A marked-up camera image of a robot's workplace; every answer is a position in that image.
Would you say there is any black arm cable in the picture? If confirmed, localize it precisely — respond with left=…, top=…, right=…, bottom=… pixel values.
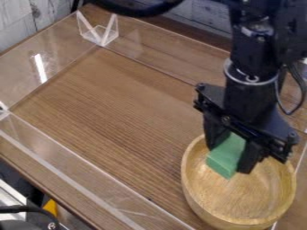
left=275, top=61, right=307, bottom=116

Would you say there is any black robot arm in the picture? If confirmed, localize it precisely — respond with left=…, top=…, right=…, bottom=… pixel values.
left=195, top=0, right=307, bottom=173

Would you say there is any black cable lower left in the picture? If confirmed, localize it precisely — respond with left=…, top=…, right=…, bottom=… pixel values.
left=0, top=205, right=61, bottom=230

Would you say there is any yellow black device lower left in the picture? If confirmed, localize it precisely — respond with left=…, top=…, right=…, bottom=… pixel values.
left=23, top=197, right=81, bottom=230

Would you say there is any brown wooden bowl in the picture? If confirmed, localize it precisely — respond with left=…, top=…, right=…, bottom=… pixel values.
left=181, top=135, right=298, bottom=230

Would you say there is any green rectangular block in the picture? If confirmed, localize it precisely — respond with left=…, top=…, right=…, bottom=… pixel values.
left=207, top=133, right=246, bottom=180

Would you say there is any clear acrylic enclosure wall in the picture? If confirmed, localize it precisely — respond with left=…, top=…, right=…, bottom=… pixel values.
left=0, top=10, right=307, bottom=230

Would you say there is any clear acrylic corner bracket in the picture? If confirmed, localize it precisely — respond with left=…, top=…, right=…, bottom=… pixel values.
left=76, top=11, right=119, bottom=47

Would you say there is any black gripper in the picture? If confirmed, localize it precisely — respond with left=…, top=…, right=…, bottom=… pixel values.
left=195, top=82, right=299, bottom=174

